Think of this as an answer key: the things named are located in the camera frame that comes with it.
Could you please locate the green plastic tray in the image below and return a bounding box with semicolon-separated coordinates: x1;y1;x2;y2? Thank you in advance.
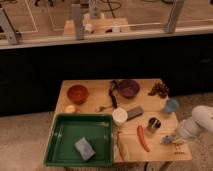
44;114;114;167

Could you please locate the orange bowl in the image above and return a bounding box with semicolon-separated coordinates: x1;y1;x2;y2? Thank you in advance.
67;85;89;105

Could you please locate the white cup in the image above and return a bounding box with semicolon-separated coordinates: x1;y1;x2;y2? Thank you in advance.
112;108;128;126

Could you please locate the grey rectangular block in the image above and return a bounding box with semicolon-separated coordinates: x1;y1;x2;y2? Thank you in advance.
127;106;144;120

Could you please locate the yellow banana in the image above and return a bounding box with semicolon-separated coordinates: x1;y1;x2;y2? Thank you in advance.
117;132;129;162

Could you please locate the small yellow round object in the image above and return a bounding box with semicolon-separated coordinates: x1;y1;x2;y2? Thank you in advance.
65;105;77;114

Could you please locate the red chili pepper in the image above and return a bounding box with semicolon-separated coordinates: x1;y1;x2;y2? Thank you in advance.
137;125;150;152

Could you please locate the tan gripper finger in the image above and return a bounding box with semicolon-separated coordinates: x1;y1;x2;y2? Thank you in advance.
174;151;185;155
172;139;185;146

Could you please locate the wooden table beyond window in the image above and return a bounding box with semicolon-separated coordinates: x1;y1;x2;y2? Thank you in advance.
63;18;131;36

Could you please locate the metal can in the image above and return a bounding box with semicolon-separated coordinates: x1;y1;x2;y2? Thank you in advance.
147;117;161;133

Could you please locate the brown grape bunch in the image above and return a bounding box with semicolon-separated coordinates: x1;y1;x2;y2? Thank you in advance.
148;83;169;98

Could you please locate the blue cup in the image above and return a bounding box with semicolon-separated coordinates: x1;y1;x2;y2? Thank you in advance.
163;98;179;113

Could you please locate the purple bowl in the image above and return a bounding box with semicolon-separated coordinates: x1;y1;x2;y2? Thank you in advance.
117;79;140;98

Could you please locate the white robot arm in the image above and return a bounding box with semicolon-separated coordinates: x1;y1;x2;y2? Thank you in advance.
161;105;213;149

